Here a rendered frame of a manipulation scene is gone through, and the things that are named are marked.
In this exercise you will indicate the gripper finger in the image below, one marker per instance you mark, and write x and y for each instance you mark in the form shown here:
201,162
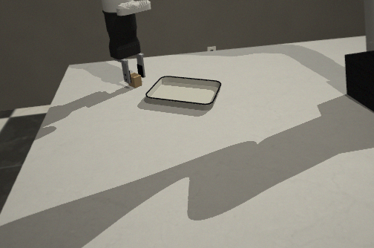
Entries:
140,64
125,70

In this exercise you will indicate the brown block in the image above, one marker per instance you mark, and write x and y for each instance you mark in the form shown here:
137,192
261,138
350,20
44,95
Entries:
136,80

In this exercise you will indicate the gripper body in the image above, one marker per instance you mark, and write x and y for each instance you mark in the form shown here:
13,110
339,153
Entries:
121,26

